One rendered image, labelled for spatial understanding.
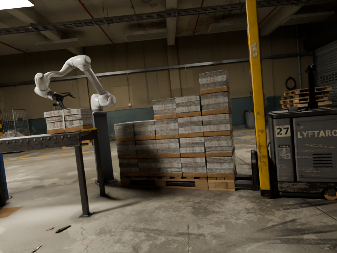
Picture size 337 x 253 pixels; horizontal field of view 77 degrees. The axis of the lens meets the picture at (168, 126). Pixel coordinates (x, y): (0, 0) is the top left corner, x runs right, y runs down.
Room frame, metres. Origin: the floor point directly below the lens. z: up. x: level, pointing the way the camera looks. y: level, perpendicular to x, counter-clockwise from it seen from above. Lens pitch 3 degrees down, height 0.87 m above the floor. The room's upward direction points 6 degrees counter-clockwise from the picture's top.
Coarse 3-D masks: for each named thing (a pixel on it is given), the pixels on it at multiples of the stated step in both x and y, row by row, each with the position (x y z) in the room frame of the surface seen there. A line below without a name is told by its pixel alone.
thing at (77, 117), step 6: (66, 114) 2.14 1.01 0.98; (72, 114) 2.16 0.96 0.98; (78, 114) 2.13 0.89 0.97; (84, 114) 2.21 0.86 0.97; (90, 114) 2.38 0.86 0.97; (72, 120) 2.14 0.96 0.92; (78, 120) 2.14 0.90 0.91; (84, 120) 2.19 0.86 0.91; (90, 120) 2.35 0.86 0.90; (72, 126) 2.14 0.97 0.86
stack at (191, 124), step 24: (168, 120) 2.47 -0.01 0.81; (192, 120) 2.37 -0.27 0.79; (120, 144) 2.72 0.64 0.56; (144, 144) 2.59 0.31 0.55; (168, 144) 2.47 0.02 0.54; (192, 144) 2.38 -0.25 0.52; (120, 168) 2.74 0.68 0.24; (144, 168) 2.61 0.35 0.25; (168, 168) 2.49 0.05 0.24; (192, 168) 2.39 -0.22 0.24
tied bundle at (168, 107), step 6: (156, 102) 2.53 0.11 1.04; (162, 102) 2.50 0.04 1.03; (168, 102) 2.47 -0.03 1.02; (174, 102) 2.45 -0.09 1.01; (156, 108) 2.54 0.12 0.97; (162, 108) 2.51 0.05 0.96; (168, 108) 2.48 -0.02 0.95; (174, 108) 2.45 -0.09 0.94; (156, 114) 2.54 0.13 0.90; (162, 114) 2.51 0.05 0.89; (168, 114) 2.48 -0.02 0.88
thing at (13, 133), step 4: (4, 112) 8.87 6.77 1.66; (12, 112) 8.09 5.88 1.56; (8, 116) 8.87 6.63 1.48; (24, 116) 8.72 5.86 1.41; (20, 120) 8.43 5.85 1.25; (20, 124) 8.87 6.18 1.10; (28, 124) 8.87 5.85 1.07; (8, 128) 8.88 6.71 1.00; (12, 128) 8.87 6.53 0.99; (20, 128) 8.40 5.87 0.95; (28, 128) 8.86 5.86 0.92; (8, 132) 8.32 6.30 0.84; (12, 132) 8.48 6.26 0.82; (16, 132) 8.35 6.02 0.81; (0, 136) 8.08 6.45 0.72; (4, 136) 8.08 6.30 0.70; (8, 136) 8.16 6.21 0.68; (12, 136) 8.19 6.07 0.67; (16, 136) 8.10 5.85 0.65; (20, 136) 8.42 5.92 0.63
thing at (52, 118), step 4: (48, 112) 2.14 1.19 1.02; (52, 112) 2.15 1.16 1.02; (56, 112) 2.14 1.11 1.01; (44, 116) 2.14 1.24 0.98; (48, 116) 2.14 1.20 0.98; (52, 116) 2.14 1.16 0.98; (56, 116) 2.14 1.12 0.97; (48, 120) 2.14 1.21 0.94; (52, 120) 2.14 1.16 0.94; (56, 120) 2.14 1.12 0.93; (60, 120) 2.14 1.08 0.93; (48, 124) 2.15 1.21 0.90; (52, 124) 2.14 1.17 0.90; (56, 124) 2.14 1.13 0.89; (60, 124) 2.14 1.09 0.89; (48, 128) 2.15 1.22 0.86; (52, 128) 2.16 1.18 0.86; (56, 128) 2.14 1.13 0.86
